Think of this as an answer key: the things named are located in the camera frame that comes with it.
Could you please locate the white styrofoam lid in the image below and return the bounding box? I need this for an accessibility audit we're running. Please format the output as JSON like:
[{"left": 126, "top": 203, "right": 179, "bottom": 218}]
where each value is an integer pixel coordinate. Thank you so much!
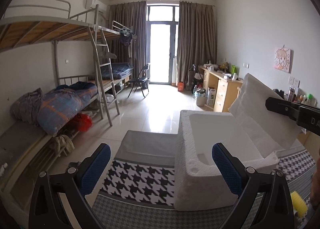
[{"left": 229, "top": 73, "right": 301, "bottom": 157}]

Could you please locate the white styrofoam box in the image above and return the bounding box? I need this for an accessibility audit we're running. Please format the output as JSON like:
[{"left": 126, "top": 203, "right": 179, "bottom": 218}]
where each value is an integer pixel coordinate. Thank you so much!
[{"left": 173, "top": 110, "right": 279, "bottom": 211}]

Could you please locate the person's right hand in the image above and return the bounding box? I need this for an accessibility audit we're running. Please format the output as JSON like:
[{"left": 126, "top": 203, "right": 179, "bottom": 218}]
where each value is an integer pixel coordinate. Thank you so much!
[{"left": 310, "top": 158, "right": 320, "bottom": 207}]

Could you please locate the red plastic bag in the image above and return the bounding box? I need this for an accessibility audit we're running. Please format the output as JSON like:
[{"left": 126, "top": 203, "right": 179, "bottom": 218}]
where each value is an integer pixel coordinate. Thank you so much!
[{"left": 68, "top": 113, "right": 93, "bottom": 132}]

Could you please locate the wooden desk with drawers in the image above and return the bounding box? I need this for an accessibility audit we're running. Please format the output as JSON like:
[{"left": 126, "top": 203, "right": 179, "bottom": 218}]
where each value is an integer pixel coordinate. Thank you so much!
[{"left": 198, "top": 66, "right": 243, "bottom": 112}]

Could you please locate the metal bunk bed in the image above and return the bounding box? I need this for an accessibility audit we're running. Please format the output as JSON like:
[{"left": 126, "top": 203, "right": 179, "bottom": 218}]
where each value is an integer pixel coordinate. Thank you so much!
[{"left": 1, "top": 0, "right": 120, "bottom": 221}]

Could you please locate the blue plaid quilt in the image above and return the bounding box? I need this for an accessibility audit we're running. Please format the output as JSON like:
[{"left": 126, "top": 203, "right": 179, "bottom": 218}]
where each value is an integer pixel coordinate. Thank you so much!
[{"left": 10, "top": 81, "right": 98, "bottom": 136}]

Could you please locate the white bucket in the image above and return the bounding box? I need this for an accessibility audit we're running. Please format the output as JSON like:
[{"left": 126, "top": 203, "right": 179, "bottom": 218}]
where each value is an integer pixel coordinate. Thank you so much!
[{"left": 194, "top": 89, "right": 207, "bottom": 107}]

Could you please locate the orange small bin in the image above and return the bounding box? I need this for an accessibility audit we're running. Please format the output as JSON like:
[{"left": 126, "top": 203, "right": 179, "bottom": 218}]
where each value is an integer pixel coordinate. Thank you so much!
[{"left": 177, "top": 82, "right": 184, "bottom": 92}]

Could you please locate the black folding chair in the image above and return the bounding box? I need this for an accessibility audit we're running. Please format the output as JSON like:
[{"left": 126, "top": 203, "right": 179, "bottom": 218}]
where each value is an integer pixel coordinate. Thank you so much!
[{"left": 128, "top": 63, "right": 150, "bottom": 98}]

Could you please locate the right brown curtain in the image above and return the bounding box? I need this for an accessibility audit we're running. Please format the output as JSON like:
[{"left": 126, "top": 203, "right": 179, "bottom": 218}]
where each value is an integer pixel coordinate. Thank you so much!
[{"left": 177, "top": 1, "right": 217, "bottom": 83}]

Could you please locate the brown curtain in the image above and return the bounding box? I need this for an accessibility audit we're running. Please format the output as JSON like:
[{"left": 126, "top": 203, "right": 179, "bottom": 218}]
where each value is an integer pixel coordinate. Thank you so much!
[
  {"left": 177, "top": 1, "right": 217, "bottom": 83},
  {"left": 109, "top": 1, "right": 147, "bottom": 78}
]

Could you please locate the glass balcony door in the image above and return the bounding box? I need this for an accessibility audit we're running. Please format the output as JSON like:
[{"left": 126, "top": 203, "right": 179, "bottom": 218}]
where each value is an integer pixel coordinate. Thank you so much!
[{"left": 146, "top": 4, "right": 180, "bottom": 85}]

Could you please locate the left brown curtain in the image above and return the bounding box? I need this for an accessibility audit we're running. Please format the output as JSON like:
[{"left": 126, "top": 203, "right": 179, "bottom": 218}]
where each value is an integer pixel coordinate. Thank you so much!
[{"left": 109, "top": 1, "right": 147, "bottom": 78}]

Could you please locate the white air conditioner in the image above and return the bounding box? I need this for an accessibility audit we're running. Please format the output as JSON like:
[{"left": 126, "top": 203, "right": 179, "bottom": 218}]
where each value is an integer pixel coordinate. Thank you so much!
[{"left": 85, "top": 0, "right": 107, "bottom": 13}]

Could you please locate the cartoon wall picture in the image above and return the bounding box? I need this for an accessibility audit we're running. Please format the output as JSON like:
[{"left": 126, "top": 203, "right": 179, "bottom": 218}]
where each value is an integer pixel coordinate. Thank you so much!
[{"left": 273, "top": 47, "right": 291, "bottom": 73}]

